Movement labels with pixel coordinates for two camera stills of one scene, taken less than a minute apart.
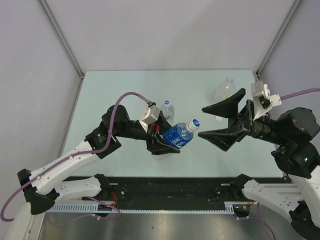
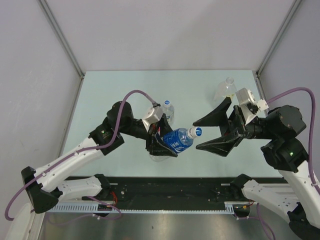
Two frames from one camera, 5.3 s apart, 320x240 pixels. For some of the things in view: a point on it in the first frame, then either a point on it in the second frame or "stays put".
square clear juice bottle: (224, 89) stays put
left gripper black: (154, 143) stays put
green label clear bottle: (168, 110) stays put
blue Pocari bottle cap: (194, 124) to (196, 131)
